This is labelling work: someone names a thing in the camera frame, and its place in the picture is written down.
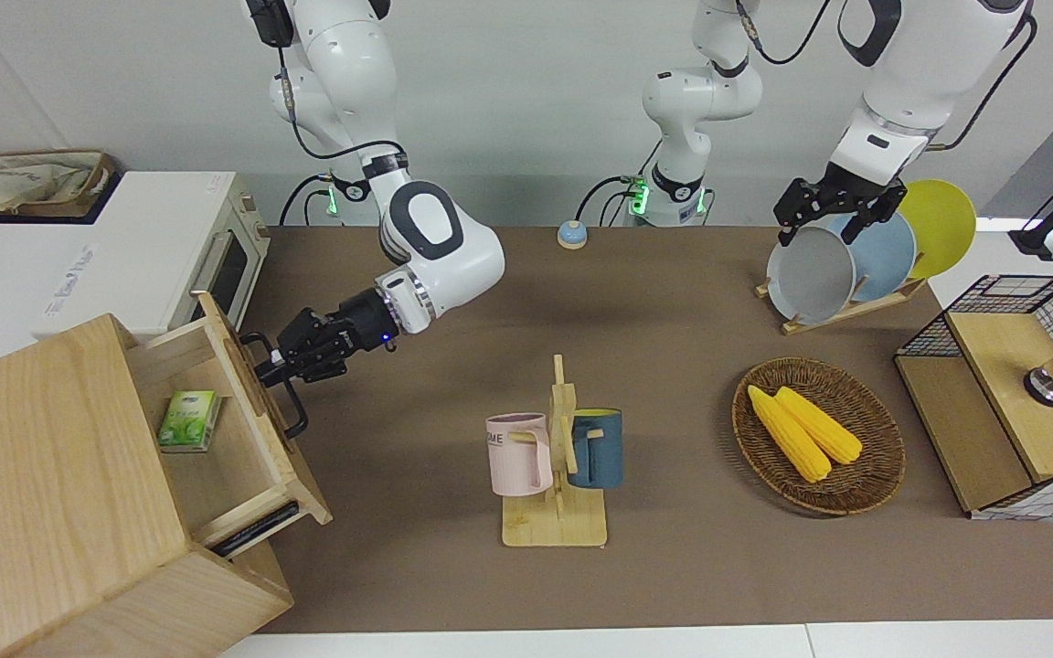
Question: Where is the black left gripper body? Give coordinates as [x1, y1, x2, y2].
[805, 164, 893, 216]

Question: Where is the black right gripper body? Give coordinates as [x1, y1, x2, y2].
[275, 291, 397, 383]

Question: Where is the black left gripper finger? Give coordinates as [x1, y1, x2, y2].
[775, 178, 813, 249]
[842, 183, 909, 246]

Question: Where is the black metal drawer handle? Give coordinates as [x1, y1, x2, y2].
[239, 331, 310, 441]

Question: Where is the wooden drawer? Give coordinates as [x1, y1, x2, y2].
[124, 291, 334, 558]

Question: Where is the light blue plate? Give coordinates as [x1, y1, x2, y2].
[828, 212, 919, 303]

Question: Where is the yellow plate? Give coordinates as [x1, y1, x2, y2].
[897, 179, 978, 281]

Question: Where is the grey plate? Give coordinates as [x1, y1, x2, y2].
[766, 226, 857, 326]

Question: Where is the green tissue pack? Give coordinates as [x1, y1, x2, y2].
[157, 390, 222, 454]

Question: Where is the wooden plate rack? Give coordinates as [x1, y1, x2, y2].
[755, 277, 928, 336]

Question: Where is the pink mug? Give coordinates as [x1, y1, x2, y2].
[485, 413, 553, 497]

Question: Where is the yellow corn cob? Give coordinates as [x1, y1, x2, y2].
[775, 386, 863, 465]
[748, 386, 832, 483]

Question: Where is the white toaster oven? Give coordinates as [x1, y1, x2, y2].
[0, 171, 271, 380]

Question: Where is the light wooden cabinet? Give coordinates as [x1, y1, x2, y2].
[0, 313, 296, 658]

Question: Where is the brown wicker basket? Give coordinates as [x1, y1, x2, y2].
[732, 357, 907, 517]

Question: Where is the wooden mug tree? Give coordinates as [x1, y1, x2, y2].
[501, 355, 610, 549]

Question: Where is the dark blue mug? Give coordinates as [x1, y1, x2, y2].
[569, 409, 624, 490]

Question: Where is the beige cloth bag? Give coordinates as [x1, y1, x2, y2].
[0, 155, 93, 204]

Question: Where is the black base cable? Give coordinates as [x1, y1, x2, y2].
[577, 174, 646, 227]
[278, 174, 337, 227]

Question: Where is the black drawer slide rail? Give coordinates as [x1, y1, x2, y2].
[211, 501, 301, 558]

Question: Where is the wire and wood shelf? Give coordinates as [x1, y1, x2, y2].
[894, 274, 1053, 522]

